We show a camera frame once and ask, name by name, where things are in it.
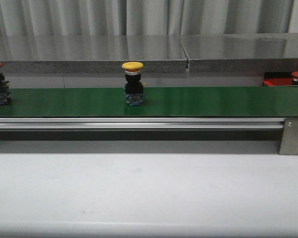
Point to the grey stone counter slab right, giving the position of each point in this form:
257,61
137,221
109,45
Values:
263,52

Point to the aluminium conveyor side rail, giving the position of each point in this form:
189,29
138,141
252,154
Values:
141,123

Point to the grey stone counter slab left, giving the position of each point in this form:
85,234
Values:
90,54

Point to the green conveyor belt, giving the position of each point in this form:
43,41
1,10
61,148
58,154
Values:
278,101

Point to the white pleated curtain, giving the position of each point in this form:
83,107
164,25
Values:
143,17

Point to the grey stone counter slab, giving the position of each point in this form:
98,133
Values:
263,52
90,54

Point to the steel conveyor support bracket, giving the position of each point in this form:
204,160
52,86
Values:
289,142

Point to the red plastic tray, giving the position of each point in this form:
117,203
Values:
277,82

